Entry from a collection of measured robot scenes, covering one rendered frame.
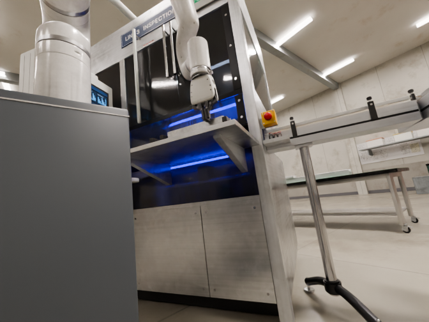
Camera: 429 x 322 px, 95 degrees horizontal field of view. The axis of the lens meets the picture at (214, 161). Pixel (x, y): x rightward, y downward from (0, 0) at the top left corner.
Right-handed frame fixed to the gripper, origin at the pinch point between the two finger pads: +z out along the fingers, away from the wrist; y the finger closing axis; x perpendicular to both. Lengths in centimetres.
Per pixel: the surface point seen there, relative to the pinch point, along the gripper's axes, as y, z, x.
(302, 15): -99, -368, -413
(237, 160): -1.9, 14.9, -25.0
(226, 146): -2.2, 10.3, -12.5
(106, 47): 104, -107, -40
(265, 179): -11.2, 25.1, -39.4
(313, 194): -32, 36, -54
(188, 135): 8.2, 6.0, 0.6
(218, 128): -4.6, 6.3, 0.6
